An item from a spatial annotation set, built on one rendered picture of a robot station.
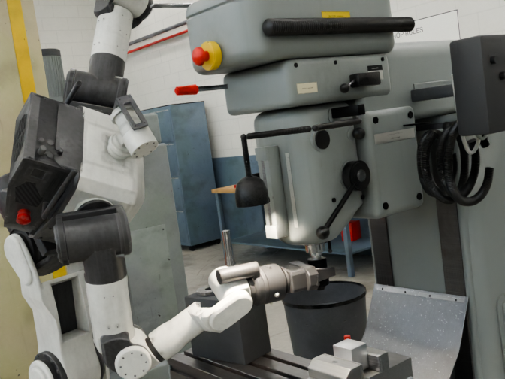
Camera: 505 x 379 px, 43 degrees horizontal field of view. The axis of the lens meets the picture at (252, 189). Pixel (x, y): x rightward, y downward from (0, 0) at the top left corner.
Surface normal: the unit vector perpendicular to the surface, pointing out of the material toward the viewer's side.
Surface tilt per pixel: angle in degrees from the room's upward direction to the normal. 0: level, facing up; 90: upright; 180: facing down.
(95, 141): 57
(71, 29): 90
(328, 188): 90
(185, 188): 90
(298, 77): 90
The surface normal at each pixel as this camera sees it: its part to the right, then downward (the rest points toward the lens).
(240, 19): -0.40, 0.15
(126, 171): 0.56, -0.56
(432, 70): 0.62, 0.00
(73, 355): 0.72, -0.20
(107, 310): 0.25, 0.22
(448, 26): -0.77, 0.17
